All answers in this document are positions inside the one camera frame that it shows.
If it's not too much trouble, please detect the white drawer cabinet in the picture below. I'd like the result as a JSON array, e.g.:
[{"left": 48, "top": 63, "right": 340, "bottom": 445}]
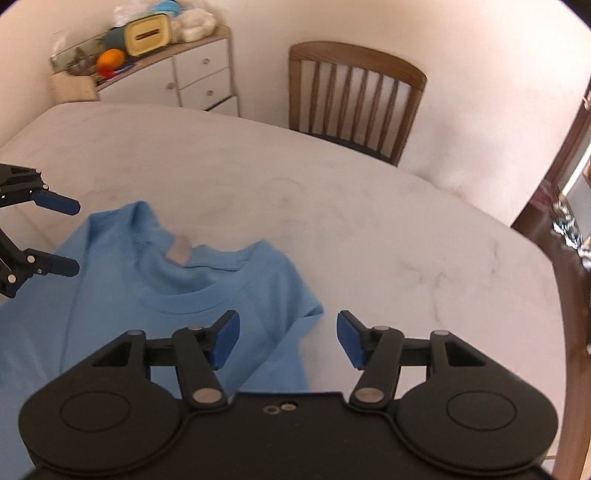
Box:
[{"left": 50, "top": 25, "right": 241, "bottom": 116}]

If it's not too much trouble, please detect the wooden slat-back chair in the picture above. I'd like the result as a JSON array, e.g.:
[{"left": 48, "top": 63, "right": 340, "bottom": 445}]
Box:
[{"left": 288, "top": 41, "right": 428, "bottom": 167}]

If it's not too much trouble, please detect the cardboard box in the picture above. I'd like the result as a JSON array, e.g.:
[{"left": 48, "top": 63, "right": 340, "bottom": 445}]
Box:
[{"left": 50, "top": 71, "right": 100, "bottom": 102}]

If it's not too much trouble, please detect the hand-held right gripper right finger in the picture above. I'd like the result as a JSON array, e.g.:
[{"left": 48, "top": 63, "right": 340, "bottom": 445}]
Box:
[{"left": 337, "top": 310, "right": 485, "bottom": 409}]

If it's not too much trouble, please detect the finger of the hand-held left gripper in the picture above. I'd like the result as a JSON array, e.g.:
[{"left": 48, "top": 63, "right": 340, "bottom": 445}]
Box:
[
  {"left": 0, "top": 226, "right": 81, "bottom": 299},
  {"left": 0, "top": 164, "right": 81, "bottom": 216}
]

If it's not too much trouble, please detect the orange ball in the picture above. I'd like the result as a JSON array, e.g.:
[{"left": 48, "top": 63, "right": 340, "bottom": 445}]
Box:
[{"left": 96, "top": 48, "right": 126, "bottom": 72}]

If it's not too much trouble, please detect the cream yellow box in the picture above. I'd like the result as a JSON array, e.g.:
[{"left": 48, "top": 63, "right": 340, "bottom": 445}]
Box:
[{"left": 124, "top": 13, "right": 172, "bottom": 57}]

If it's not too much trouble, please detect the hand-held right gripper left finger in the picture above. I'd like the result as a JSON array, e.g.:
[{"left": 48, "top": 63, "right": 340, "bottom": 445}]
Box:
[{"left": 92, "top": 310, "right": 241, "bottom": 409}]

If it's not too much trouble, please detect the light blue t-shirt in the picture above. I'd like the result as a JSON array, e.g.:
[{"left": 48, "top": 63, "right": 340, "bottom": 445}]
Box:
[{"left": 0, "top": 200, "right": 324, "bottom": 480}]

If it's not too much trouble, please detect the white plastic bag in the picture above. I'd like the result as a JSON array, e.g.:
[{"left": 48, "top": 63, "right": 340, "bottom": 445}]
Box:
[{"left": 171, "top": 7, "right": 218, "bottom": 42}]

